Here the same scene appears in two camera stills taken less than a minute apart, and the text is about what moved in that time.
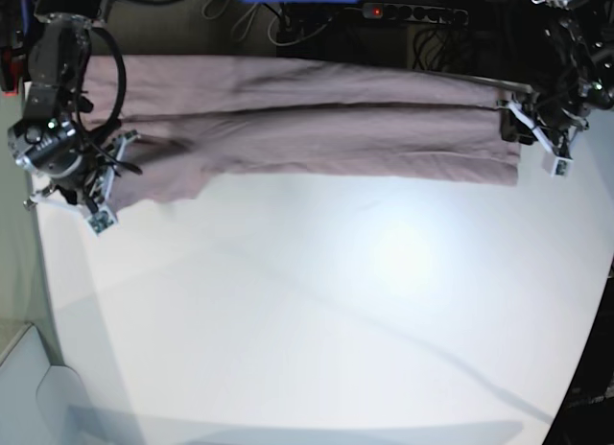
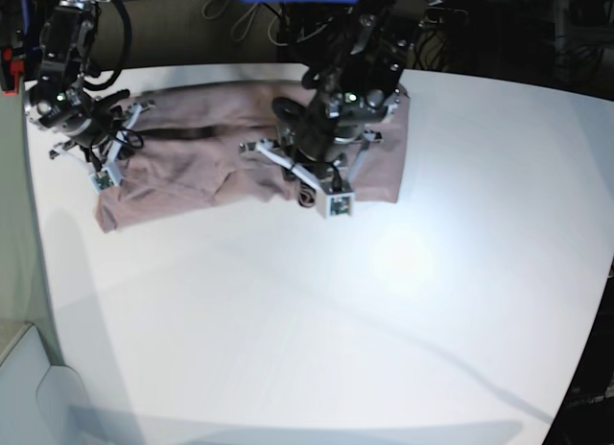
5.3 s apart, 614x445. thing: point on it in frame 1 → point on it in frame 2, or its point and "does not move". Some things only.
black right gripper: [540, 110] → [311, 132]
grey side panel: [41, 404] does not move
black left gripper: [96, 160] → [92, 126]
